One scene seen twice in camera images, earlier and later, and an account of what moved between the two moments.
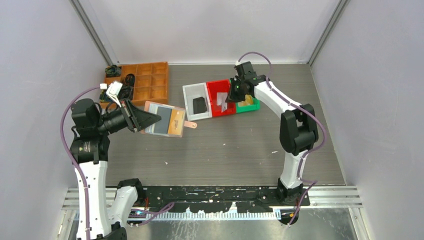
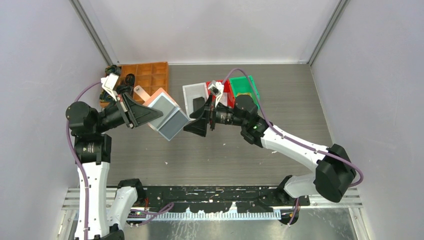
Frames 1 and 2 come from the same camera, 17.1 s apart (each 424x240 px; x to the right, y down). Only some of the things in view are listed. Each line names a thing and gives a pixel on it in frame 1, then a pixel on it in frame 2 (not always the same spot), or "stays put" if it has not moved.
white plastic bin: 195,91 stays put
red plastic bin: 222,86 stays put
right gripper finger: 235,97 to 198,126
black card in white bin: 199,105 stays put
